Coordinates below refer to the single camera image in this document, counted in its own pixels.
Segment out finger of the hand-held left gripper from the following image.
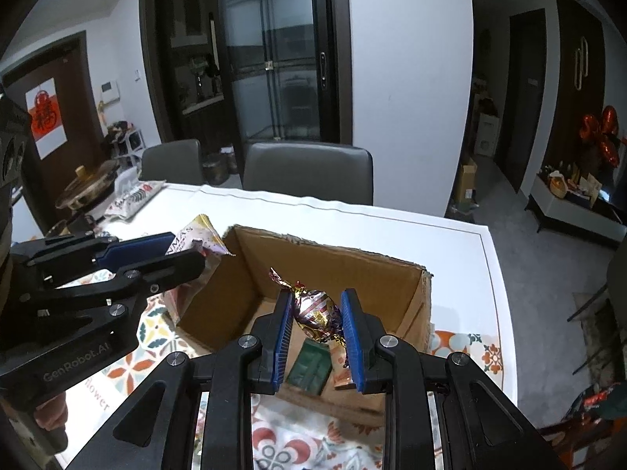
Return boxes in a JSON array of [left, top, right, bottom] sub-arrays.
[[20, 249, 207, 315], [12, 231, 173, 276]]

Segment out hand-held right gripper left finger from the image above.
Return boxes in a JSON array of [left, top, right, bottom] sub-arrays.
[[66, 289, 295, 470]]

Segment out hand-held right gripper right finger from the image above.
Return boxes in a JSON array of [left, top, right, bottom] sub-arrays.
[[341, 288, 581, 470]]

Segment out foil candy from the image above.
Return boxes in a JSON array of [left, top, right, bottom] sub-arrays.
[[268, 268, 344, 349]]

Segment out white pyramid snack packet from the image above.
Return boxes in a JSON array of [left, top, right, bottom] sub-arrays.
[[164, 214, 236, 275]]

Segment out cardboard box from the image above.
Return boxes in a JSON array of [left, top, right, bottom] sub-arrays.
[[164, 225, 435, 427]]

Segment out person's left hand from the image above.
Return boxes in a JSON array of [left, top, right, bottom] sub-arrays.
[[33, 392, 68, 432]]

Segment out green snack packet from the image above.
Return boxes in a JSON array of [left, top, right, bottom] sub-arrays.
[[286, 340, 332, 396]]

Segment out white printed snack bag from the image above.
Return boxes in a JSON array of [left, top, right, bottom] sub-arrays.
[[104, 181, 166, 221]]

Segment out brown lidded cooking pot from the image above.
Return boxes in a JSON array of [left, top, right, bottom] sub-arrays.
[[55, 159, 121, 213]]

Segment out grey dining chair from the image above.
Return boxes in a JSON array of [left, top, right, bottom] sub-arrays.
[[140, 139, 204, 186], [243, 142, 374, 206]]

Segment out white shoe rack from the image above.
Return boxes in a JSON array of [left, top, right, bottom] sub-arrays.
[[105, 122, 147, 157]]

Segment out patterned tablecloth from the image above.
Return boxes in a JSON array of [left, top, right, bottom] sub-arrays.
[[49, 183, 505, 470]]

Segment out dark wooden door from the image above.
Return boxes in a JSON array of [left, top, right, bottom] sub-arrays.
[[2, 32, 106, 236]]

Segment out red paper door poster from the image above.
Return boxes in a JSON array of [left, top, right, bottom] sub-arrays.
[[25, 78, 67, 160]]

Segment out brown floor carton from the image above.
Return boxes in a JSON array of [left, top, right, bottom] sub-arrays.
[[453, 157, 478, 206]]

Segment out glass sliding door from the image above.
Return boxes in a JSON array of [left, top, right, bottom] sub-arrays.
[[218, 0, 348, 145]]

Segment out colourful cloth heap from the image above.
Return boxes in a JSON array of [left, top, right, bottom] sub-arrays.
[[539, 384, 627, 470]]

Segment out white low cabinet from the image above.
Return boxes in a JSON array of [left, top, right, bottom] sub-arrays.
[[526, 174, 627, 246]]

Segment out white hallway box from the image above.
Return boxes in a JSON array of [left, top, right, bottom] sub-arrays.
[[474, 112, 501, 157]]

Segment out dark side chair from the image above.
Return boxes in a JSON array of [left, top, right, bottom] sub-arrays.
[[568, 249, 627, 383]]

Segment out red foil balloons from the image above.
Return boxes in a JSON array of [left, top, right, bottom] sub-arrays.
[[580, 105, 627, 167]]

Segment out dark door with gold handles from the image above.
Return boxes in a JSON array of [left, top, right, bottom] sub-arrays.
[[553, 0, 605, 167]]

